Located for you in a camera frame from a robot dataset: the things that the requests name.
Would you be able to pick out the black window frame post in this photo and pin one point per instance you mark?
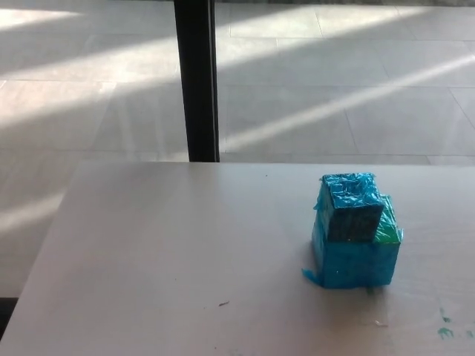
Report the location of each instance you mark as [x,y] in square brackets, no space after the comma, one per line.
[196,79]

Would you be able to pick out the small blue taped cube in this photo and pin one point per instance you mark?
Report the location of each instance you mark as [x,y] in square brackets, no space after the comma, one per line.
[350,207]

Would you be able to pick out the big blue taped cube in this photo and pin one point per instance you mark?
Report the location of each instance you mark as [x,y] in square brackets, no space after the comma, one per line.
[356,265]

